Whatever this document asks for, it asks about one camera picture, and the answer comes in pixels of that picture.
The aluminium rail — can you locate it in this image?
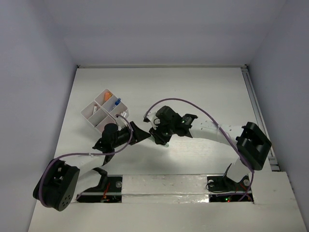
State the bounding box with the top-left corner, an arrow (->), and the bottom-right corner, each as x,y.
241,65 -> 281,172

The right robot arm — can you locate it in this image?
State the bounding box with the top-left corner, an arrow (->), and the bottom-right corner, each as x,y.
144,106 -> 272,189

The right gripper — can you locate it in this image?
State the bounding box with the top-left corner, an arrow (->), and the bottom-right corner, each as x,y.
149,119 -> 175,145

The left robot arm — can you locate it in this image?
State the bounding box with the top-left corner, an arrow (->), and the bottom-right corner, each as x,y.
32,121 -> 151,212

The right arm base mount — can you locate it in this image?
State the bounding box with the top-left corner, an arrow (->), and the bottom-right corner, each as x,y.
205,164 -> 254,203

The small spray bottle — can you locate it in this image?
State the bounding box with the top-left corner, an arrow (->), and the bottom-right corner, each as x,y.
112,98 -> 121,108

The white compartment organizer tray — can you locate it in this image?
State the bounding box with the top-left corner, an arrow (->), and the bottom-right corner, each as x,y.
81,89 -> 129,134

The white marker brown cap upper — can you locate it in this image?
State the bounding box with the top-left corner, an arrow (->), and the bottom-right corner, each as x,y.
92,104 -> 98,114

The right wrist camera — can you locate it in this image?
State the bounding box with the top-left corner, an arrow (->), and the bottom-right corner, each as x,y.
144,112 -> 160,130

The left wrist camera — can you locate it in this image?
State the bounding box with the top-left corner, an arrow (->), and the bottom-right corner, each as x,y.
116,112 -> 128,128

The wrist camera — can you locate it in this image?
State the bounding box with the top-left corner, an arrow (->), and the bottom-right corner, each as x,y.
116,112 -> 128,128
144,112 -> 160,130

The orange cap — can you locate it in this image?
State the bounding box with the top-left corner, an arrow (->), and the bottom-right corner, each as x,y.
104,92 -> 112,102

